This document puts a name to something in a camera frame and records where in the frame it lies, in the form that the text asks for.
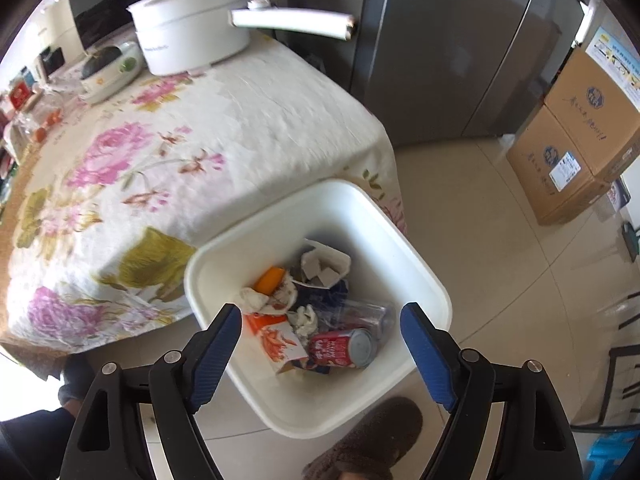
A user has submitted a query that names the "white tissue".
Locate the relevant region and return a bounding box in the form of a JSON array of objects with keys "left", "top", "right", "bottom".
[
  {"left": 286, "top": 305, "right": 319, "bottom": 337},
  {"left": 241, "top": 286, "right": 272, "bottom": 314},
  {"left": 270, "top": 277, "right": 299, "bottom": 311}
]

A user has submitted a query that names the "orange white paper bag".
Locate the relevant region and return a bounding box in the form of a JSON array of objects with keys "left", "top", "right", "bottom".
[{"left": 243, "top": 312, "right": 311, "bottom": 377}]

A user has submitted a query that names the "grey refrigerator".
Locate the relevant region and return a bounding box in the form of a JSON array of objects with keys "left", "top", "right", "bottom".
[{"left": 287, "top": 0, "right": 588, "bottom": 150}]

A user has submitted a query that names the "clear plastic bottle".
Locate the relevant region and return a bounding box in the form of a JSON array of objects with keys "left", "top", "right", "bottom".
[{"left": 330, "top": 299, "right": 396, "bottom": 336}]

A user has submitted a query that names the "jar with red label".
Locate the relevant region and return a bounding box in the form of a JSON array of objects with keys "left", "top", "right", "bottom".
[{"left": 10, "top": 82, "right": 33, "bottom": 111}]

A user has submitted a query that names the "dark green device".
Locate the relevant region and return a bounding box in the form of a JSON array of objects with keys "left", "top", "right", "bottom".
[{"left": 620, "top": 222, "right": 640, "bottom": 261}]

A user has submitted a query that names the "small printed box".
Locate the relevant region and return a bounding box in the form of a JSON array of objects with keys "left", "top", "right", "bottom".
[{"left": 607, "top": 177, "right": 633, "bottom": 211}]

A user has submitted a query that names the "floral tablecloth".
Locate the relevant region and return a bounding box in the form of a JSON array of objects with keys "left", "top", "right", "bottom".
[{"left": 0, "top": 35, "right": 408, "bottom": 376}]

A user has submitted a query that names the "orange peel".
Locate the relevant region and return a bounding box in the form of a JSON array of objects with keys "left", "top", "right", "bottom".
[{"left": 253, "top": 266, "right": 287, "bottom": 295}]

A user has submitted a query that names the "black microwave oven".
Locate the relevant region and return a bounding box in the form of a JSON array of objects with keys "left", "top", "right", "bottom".
[{"left": 66, "top": 0, "right": 251, "bottom": 53}]

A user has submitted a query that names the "person's dark trouser leg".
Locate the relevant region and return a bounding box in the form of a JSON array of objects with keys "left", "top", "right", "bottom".
[{"left": 0, "top": 406, "right": 71, "bottom": 480}]

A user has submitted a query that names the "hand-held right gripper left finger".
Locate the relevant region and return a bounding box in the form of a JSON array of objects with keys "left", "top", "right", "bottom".
[{"left": 60, "top": 302, "right": 244, "bottom": 480}]

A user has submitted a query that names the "white plastic bin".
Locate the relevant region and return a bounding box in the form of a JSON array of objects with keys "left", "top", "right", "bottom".
[{"left": 183, "top": 178, "right": 453, "bottom": 438}]

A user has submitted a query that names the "torn white paper carton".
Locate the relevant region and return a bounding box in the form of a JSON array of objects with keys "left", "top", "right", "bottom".
[{"left": 299, "top": 240, "right": 352, "bottom": 288}]

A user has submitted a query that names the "blue tissue box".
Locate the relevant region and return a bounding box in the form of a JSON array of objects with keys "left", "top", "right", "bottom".
[{"left": 292, "top": 280, "right": 351, "bottom": 321}]

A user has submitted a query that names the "blue white printed box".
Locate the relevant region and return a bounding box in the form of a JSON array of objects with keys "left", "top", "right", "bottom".
[{"left": 585, "top": 25, "right": 640, "bottom": 111}]

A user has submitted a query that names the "black metal chair frame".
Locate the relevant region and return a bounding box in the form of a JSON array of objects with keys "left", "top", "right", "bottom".
[{"left": 597, "top": 342, "right": 640, "bottom": 428}]

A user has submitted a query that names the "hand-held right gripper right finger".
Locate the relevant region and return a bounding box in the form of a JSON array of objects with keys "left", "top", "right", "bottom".
[{"left": 399, "top": 302, "right": 586, "bottom": 480}]

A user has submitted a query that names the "blue plastic stool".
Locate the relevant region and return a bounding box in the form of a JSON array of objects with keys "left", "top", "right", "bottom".
[{"left": 585, "top": 432, "right": 640, "bottom": 480}]

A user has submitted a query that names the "white electric cooking pot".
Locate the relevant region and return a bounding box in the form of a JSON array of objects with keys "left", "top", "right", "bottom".
[{"left": 126, "top": 0, "right": 357, "bottom": 77}]

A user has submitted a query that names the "white ceramic dish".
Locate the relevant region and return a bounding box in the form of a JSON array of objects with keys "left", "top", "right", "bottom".
[{"left": 79, "top": 41, "right": 146, "bottom": 105}]

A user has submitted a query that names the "brown cardboard box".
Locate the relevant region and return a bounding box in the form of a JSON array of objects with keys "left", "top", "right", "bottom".
[
  {"left": 506, "top": 105, "right": 626, "bottom": 226},
  {"left": 542, "top": 46, "right": 640, "bottom": 183}
]

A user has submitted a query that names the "red drink can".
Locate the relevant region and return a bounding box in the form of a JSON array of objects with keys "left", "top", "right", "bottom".
[{"left": 306, "top": 328, "right": 379, "bottom": 370}]

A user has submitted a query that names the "brown fuzzy slipper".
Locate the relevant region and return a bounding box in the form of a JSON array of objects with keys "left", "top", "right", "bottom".
[{"left": 301, "top": 396, "right": 424, "bottom": 480}]

